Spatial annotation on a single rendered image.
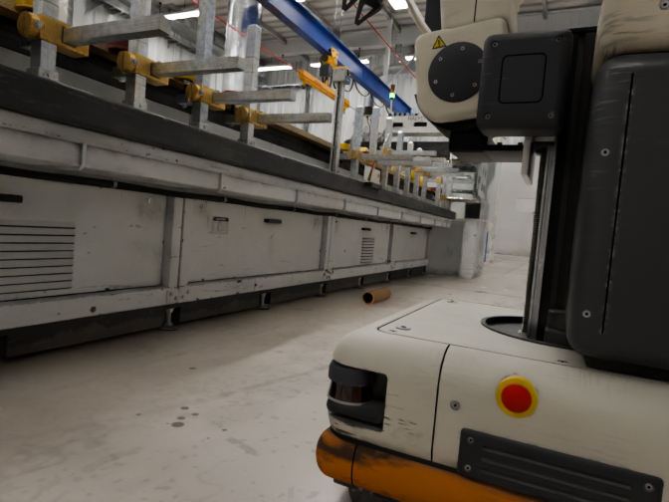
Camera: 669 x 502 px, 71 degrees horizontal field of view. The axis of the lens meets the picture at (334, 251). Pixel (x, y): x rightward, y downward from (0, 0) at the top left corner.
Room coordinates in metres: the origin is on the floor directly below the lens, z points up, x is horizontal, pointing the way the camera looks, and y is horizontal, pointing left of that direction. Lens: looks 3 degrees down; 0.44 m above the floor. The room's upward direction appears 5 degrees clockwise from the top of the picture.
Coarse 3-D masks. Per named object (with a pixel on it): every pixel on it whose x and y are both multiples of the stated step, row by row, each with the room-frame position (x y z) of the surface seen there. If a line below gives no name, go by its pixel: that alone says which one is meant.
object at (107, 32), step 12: (96, 24) 1.02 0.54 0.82; (108, 24) 1.00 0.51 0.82; (120, 24) 0.99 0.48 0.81; (132, 24) 0.97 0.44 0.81; (144, 24) 0.96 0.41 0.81; (156, 24) 0.95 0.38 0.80; (168, 24) 0.96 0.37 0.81; (24, 36) 1.12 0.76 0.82; (72, 36) 1.05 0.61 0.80; (84, 36) 1.03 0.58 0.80; (96, 36) 1.02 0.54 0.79; (108, 36) 1.01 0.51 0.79; (120, 36) 1.00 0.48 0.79; (132, 36) 0.99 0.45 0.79; (144, 36) 0.99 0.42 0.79; (156, 36) 0.98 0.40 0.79
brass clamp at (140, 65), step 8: (120, 56) 1.24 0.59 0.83; (128, 56) 1.23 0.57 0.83; (136, 56) 1.25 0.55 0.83; (120, 64) 1.24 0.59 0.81; (128, 64) 1.23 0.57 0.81; (136, 64) 1.24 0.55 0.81; (144, 64) 1.27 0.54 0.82; (128, 72) 1.25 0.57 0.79; (136, 72) 1.25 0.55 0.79; (144, 72) 1.27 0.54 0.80; (152, 80) 1.31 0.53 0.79; (160, 80) 1.32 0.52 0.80; (168, 80) 1.35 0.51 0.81
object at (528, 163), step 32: (544, 32) 0.70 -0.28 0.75; (512, 64) 0.72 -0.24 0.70; (544, 64) 0.70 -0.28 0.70; (416, 96) 0.92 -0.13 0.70; (480, 96) 0.74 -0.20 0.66; (512, 96) 0.72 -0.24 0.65; (544, 96) 0.70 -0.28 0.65; (448, 128) 0.89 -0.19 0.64; (480, 128) 0.75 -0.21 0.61; (512, 128) 0.72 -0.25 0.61; (544, 128) 0.71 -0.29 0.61; (480, 160) 0.96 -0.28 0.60; (512, 160) 0.94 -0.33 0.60
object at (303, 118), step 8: (232, 120) 1.79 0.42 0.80; (264, 120) 1.73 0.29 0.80; (272, 120) 1.72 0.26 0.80; (280, 120) 1.70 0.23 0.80; (288, 120) 1.69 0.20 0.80; (296, 120) 1.67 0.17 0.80; (304, 120) 1.66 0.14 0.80; (312, 120) 1.65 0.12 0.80; (320, 120) 1.63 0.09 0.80; (328, 120) 1.62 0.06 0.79
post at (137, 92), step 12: (132, 0) 1.27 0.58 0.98; (144, 0) 1.27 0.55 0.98; (132, 12) 1.27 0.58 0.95; (144, 12) 1.27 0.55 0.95; (132, 48) 1.26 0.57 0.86; (144, 48) 1.28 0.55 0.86; (132, 84) 1.26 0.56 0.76; (144, 84) 1.28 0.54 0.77; (132, 96) 1.26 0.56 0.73; (144, 96) 1.29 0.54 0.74
